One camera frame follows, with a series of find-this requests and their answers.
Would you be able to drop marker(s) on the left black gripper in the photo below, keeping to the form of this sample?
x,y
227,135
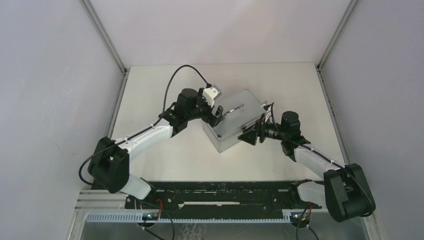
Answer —
x,y
212,120

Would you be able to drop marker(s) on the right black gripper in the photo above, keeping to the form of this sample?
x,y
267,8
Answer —
x,y
250,136

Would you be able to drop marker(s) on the grey metal medicine box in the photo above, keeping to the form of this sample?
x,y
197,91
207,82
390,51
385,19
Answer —
x,y
240,111

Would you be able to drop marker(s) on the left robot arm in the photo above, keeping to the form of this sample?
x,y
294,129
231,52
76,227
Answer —
x,y
110,163

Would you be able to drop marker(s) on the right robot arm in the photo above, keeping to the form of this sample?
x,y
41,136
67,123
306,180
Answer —
x,y
344,192

